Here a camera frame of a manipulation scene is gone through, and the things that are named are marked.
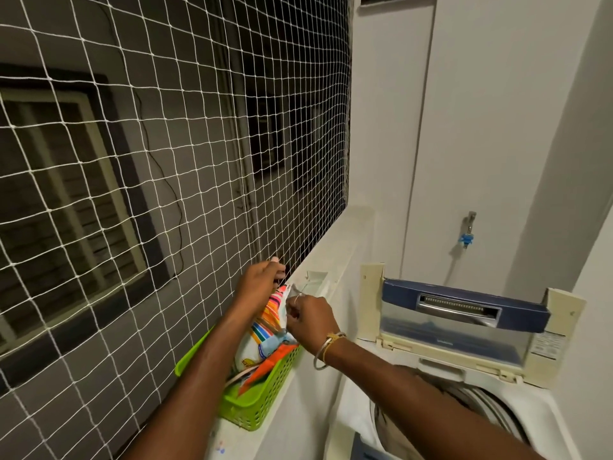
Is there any person's left hand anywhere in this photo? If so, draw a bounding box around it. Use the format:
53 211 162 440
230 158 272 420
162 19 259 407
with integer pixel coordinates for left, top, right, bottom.
233 256 287 321

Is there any silver bangle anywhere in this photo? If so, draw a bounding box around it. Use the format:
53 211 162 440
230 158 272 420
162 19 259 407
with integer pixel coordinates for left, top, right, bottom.
314 335 344 371

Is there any black hanging outdoor cable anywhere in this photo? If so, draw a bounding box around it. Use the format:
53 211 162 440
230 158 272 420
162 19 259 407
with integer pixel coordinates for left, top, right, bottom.
98 0 185 276

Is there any white window safety net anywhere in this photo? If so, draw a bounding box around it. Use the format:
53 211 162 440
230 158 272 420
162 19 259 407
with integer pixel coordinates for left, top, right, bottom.
0 0 353 460

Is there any colourful striped clothes pile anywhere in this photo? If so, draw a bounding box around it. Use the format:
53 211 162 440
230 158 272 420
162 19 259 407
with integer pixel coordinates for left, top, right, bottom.
225 284 303 394

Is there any person's right hand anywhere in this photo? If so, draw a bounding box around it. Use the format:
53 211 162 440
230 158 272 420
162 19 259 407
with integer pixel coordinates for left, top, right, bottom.
285 294 341 355

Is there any blue cream washing machine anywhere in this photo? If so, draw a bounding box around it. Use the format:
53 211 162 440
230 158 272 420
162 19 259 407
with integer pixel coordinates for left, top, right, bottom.
328 262 587 460

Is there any person's left forearm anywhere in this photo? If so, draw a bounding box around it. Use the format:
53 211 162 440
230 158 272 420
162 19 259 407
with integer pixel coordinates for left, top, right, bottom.
122 306 252 460

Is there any person's right forearm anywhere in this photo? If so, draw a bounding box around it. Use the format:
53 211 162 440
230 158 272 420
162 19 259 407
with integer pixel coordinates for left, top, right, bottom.
325 339 547 460

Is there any green plastic basket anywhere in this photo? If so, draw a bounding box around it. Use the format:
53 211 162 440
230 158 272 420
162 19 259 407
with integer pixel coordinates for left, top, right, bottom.
174 325 305 432

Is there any neighbouring building louvred window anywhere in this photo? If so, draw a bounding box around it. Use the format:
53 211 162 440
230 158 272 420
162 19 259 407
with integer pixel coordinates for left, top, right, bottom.
0 64 173 374

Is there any gold bracelet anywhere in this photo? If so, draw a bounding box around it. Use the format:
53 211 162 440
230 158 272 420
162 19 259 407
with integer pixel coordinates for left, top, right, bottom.
321 332 347 365

